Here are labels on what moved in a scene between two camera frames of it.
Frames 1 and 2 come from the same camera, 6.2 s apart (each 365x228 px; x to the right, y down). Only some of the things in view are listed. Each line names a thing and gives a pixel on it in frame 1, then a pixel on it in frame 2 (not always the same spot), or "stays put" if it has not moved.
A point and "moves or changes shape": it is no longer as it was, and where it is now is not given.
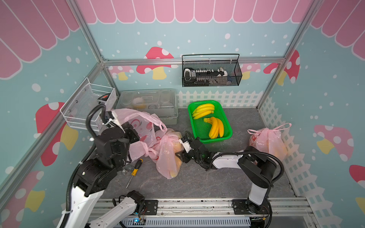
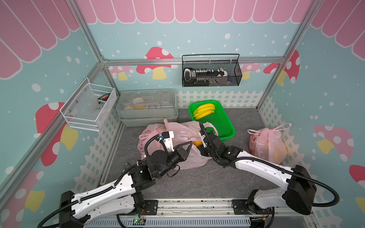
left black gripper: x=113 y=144 to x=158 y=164
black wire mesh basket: x=210 y=70 stays put
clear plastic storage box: x=160 y=102 stays put
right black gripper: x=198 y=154 to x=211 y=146
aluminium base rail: x=225 y=213 stays put
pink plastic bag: x=168 y=146 moves or changes shape
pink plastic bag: x=269 y=140 stays put
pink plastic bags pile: x=147 y=125 to x=187 y=131
